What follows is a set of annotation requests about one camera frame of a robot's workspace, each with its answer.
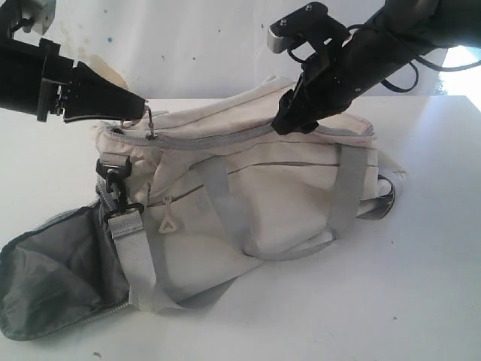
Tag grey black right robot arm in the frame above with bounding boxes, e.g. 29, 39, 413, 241
268, 1, 480, 135

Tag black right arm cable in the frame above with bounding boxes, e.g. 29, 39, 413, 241
383, 56, 481, 93

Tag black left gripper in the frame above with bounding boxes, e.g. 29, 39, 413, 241
1, 38, 146, 123

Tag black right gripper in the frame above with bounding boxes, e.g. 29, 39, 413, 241
271, 33, 372, 135

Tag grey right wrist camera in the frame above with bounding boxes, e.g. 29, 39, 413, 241
267, 2, 349, 54

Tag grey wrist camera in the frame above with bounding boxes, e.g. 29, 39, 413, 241
267, 2, 349, 54
11, 0, 56, 35

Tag white canvas duffel bag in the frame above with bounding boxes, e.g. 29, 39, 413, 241
1, 77, 407, 341

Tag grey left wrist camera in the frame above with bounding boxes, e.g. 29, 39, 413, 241
11, 0, 56, 35

